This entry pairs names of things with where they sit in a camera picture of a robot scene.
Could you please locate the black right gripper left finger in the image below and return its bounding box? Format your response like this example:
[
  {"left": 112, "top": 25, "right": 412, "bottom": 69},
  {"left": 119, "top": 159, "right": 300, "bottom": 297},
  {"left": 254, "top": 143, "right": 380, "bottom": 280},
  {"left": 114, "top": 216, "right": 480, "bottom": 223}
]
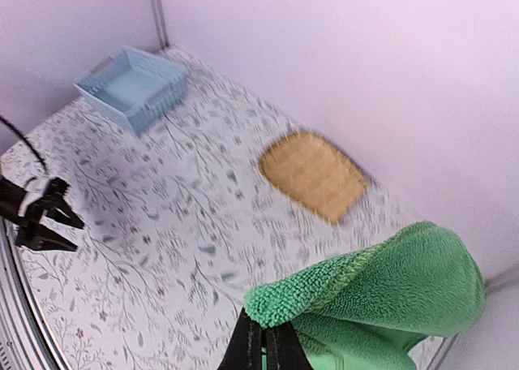
[{"left": 219, "top": 308, "right": 263, "bottom": 370}]

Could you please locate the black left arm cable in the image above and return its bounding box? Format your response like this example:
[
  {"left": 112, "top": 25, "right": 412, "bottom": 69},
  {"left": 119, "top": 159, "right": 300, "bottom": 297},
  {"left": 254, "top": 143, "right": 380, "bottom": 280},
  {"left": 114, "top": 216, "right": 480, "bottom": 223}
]
[{"left": 0, "top": 114, "right": 49, "bottom": 180}]

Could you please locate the light blue plastic basket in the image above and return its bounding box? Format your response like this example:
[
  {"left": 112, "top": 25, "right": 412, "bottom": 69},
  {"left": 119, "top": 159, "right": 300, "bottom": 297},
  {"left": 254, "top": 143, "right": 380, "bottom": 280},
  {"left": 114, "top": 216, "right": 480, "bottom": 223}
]
[{"left": 75, "top": 47, "right": 188, "bottom": 136}]

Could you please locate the woven bamboo tray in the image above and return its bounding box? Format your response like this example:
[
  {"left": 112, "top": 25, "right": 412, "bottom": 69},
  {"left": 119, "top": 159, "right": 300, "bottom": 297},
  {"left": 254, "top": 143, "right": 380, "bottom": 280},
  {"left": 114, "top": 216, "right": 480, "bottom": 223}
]
[{"left": 258, "top": 131, "right": 370, "bottom": 224}]

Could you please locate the aluminium front rail base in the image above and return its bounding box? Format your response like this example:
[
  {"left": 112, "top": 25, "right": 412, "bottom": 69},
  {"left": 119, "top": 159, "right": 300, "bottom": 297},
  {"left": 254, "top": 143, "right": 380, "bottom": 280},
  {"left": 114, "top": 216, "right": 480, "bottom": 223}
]
[{"left": 1, "top": 222, "right": 68, "bottom": 369}]

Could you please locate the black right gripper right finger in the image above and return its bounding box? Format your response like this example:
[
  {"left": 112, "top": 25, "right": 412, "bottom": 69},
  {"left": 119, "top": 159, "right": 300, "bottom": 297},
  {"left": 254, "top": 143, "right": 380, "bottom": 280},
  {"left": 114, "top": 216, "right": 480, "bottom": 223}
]
[{"left": 265, "top": 322, "right": 312, "bottom": 370}]

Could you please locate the left aluminium frame post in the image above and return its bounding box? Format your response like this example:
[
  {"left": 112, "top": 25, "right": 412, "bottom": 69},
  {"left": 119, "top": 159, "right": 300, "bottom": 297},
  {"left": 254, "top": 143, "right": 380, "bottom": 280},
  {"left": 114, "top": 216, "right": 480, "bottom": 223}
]
[{"left": 150, "top": 0, "right": 170, "bottom": 49}]

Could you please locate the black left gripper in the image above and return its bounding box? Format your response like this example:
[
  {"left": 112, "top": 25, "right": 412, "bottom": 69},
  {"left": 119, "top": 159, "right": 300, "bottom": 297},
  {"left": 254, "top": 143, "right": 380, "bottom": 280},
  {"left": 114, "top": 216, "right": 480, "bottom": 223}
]
[{"left": 1, "top": 175, "right": 85, "bottom": 252}]

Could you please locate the green microfiber towel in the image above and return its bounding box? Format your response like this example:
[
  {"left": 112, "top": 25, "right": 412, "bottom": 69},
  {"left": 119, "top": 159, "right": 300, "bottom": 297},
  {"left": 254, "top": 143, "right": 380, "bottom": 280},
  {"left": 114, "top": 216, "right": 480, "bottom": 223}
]
[{"left": 244, "top": 222, "right": 486, "bottom": 369}]

